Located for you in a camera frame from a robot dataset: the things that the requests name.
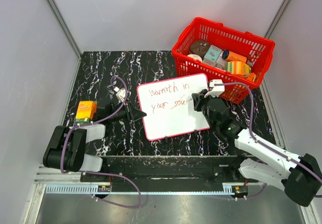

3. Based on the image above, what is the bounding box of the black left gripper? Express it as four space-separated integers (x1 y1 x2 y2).
108 100 147 123

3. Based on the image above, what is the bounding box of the pink framed whiteboard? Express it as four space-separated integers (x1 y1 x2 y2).
137 73 209 141

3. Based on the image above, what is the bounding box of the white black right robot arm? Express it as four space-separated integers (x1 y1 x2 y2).
192 89 321 207

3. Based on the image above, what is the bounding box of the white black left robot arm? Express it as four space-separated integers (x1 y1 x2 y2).
43 100 147 182

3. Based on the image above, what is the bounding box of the teal white small box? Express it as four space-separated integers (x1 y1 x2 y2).
203 45 222 62

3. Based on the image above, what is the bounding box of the red plastic shopping basket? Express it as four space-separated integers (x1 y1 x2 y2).
172 17 275 104

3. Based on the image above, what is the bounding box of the yellow green sponge pack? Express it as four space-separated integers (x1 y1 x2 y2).
226 61 251 75

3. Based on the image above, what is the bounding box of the brown bread loaf package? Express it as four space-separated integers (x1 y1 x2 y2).
189 40 210 57

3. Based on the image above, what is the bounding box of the orange bottle with blue cap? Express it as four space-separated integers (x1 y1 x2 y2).
222 50 247 63

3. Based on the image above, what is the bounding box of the orange yellow snack box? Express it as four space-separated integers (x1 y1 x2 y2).
75 101 97 124

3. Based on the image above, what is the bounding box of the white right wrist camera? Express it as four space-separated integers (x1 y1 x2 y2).
204 79 225 97

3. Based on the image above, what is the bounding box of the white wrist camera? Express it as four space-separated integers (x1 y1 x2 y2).
114 87 126 103
204 79 225 97

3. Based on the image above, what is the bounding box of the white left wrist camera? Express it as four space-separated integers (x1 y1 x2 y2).
114 87 126 103

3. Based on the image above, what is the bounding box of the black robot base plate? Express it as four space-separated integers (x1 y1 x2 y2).
80 156 245 192

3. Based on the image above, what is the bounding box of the white slotted cable duct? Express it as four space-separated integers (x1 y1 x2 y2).
46 184 111 194

